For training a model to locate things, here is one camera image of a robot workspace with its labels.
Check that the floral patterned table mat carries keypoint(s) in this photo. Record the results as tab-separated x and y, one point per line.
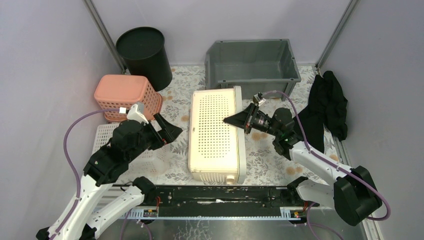
264	166

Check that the grey plastic storage bin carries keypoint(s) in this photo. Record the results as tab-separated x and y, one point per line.
253	65

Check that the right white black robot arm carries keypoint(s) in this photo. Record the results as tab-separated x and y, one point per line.
331	172

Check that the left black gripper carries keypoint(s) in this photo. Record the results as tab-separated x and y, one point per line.
157	129

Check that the black crumpled cloth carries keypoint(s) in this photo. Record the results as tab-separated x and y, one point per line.
326	108

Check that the aluminium frame rail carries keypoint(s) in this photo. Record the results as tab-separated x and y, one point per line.
353	202

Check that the large black cylindrical container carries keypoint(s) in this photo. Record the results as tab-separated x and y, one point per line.
143	52

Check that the white perforated plastic basket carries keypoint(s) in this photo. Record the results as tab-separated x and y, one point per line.
151	163

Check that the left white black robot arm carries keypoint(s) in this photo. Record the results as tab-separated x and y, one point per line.
79	221

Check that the pink perforated plastic basket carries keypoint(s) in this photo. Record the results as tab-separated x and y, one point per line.
118	90

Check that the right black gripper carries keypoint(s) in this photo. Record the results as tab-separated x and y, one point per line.
245	119

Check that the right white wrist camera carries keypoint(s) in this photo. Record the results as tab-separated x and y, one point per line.
258	99

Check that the cream perforated plastic basket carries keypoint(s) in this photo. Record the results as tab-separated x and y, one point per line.
217	150

